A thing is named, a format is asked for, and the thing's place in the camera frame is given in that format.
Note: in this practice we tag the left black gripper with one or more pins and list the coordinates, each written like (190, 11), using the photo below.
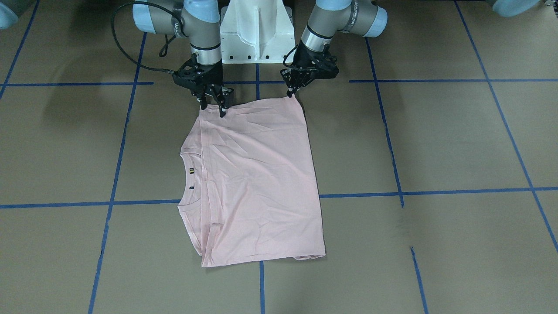
(306, 66)

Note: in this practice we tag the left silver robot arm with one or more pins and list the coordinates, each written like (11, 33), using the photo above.
(361, 17)

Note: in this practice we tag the pink Snoopy t-shirt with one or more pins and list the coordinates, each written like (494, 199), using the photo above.
(250, 188)

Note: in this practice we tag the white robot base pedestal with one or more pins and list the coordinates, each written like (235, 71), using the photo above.
(256, 31)

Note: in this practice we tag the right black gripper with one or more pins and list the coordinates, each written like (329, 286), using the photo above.
(212, 90)

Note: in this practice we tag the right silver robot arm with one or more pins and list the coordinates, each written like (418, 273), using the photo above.
(199, 22)

